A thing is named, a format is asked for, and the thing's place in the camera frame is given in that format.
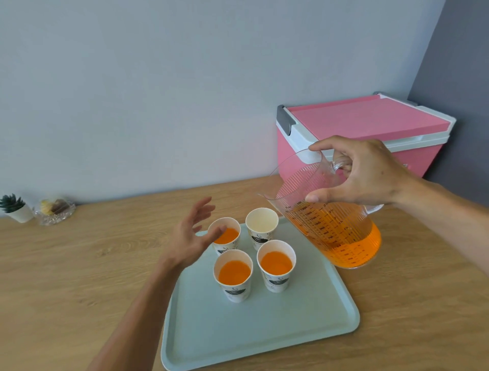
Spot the light green plastic tray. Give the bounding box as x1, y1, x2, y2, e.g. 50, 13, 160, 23
160, 217, 361, 371

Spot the pink cooler box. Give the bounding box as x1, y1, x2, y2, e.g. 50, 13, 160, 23
276, 91, 457, 182

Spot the clear plastic measuring jug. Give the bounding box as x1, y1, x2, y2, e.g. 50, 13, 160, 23
259, 148, 384, 270

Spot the glass dish with sweets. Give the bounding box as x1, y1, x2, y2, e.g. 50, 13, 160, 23
33, 197, 76, 226

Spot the person's left forearm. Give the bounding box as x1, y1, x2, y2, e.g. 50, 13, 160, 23
88, 259, 184, 371

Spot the person's right hand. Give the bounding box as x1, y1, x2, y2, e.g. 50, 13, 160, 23
305, 136, 415, 207

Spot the person's right forearm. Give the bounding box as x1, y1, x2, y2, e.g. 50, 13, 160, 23
397, 179, 489, 276

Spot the small potted plant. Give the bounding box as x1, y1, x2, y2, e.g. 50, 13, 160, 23
0, 194, 34, 224

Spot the white printed paper cup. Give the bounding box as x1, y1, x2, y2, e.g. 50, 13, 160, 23
207, 217, 241, 256
257, 240, 297, 294
213, 249, 254, 303
246, 207, 279, 251

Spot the person's left hand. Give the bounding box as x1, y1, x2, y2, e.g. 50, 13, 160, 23
162, 197, 227, 270

